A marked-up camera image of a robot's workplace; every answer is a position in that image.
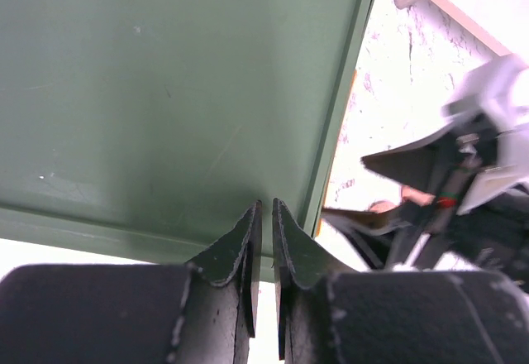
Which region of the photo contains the three-colour drawer cabinet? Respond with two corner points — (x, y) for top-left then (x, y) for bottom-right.
(1, 0), (374, 281)

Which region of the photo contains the yellow bottom drawer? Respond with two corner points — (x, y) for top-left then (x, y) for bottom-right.
(315, 69), (358, 237)

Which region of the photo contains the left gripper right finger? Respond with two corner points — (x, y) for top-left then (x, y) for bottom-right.
(272, 199), (360, 363)

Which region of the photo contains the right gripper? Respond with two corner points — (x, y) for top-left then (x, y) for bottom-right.
(321, 115), (528, 273)

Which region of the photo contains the orange powder puff back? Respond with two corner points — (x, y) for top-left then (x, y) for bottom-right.
(400, 185), (435, 206)

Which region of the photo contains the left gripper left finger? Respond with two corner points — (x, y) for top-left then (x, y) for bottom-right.
(165, 200), (262, 364)

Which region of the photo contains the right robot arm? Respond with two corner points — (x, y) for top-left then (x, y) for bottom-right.
(322, 55), (528, 277)

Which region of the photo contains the orange powder puff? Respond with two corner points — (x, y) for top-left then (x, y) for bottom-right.
(400, 185), (435, 206)
(367, 199), (397, 213)

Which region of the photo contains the orange powder puff front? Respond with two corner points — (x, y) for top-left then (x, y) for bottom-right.
(367, 199), (397, 213)

